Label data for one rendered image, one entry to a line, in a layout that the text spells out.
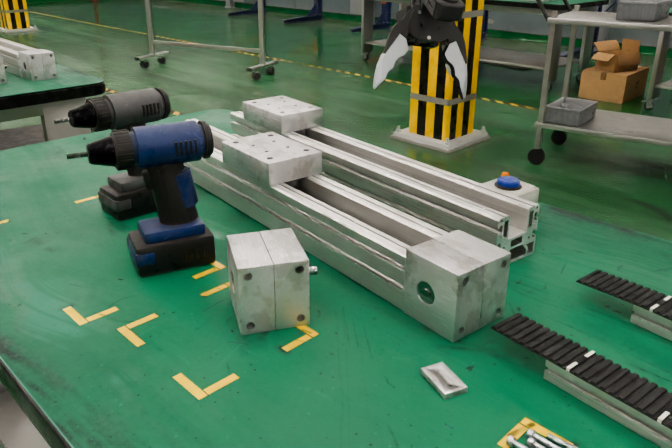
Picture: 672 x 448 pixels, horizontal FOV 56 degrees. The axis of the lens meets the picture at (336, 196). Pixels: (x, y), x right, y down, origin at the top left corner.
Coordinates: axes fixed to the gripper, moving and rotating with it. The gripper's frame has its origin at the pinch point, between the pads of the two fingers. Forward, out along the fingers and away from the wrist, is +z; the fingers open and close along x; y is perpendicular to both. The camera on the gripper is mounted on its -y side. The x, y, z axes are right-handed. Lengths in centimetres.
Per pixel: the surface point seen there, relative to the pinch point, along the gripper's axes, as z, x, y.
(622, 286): 24.2, -23.6, -23.2
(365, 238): 21.4, 10.3, -13.6
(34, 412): 41, 49, -27
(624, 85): -57, -303, 381
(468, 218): 18.5, -8.1, -5.6
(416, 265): 23.1, 5.5, -22.2
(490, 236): 20.4, -9.8, -10.5
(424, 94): -25, -104, 305
